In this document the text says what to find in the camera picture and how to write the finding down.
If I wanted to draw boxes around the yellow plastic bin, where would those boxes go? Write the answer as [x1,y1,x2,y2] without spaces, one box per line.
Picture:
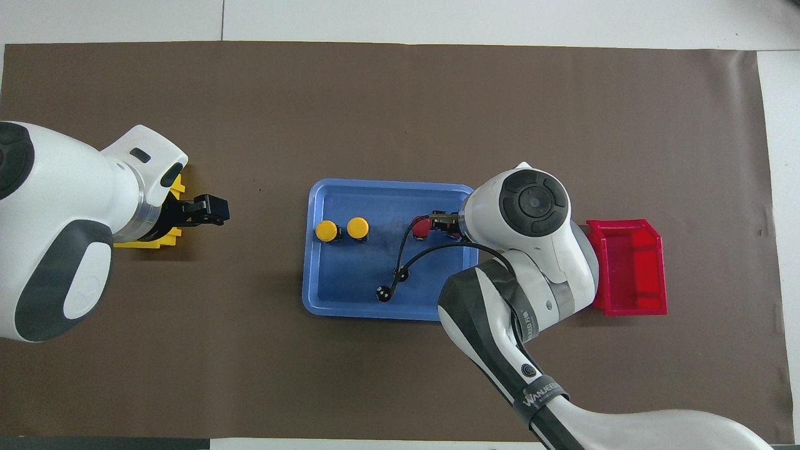
[112,164,188,250]

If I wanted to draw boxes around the brown table mat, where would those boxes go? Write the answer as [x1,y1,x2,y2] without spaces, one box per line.
[0,41,796,442]

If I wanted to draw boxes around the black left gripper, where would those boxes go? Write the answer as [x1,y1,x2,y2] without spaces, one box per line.
[149,191,230,242]

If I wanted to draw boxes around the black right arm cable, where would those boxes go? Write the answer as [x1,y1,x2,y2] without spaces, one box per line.
[389,214,533,341]

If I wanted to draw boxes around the blue plastic tray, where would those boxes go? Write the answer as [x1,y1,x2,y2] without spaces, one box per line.
[302,179,481,322]

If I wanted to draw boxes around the red plastic bin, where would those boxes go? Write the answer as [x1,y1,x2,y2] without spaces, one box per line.
[584,219,668,317]

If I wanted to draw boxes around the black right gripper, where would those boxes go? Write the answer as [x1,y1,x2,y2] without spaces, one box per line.
[430,211,468,242]

